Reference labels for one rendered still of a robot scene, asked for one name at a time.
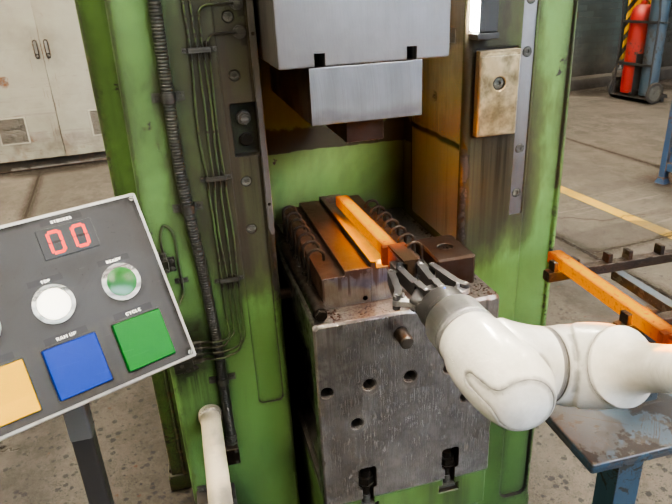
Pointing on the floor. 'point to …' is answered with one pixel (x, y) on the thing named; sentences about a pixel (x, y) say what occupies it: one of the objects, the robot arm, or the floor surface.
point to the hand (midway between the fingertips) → (402, 262)
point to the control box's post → (88, 454)
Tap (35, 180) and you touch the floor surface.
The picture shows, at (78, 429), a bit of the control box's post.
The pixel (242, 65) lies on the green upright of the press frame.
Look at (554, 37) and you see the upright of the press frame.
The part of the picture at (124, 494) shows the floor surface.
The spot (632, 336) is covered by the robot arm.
